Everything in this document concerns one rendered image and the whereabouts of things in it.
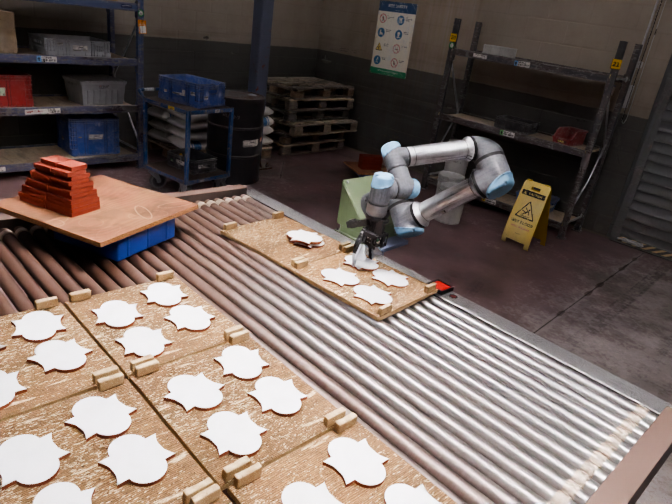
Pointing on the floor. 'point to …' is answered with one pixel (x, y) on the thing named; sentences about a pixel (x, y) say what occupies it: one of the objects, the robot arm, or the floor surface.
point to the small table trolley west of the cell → (185, 146)
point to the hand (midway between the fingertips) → (361, 261)
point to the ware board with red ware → (367, 165)
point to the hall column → (260, 51)
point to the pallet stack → (308, 113)
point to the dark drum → (248, 155)
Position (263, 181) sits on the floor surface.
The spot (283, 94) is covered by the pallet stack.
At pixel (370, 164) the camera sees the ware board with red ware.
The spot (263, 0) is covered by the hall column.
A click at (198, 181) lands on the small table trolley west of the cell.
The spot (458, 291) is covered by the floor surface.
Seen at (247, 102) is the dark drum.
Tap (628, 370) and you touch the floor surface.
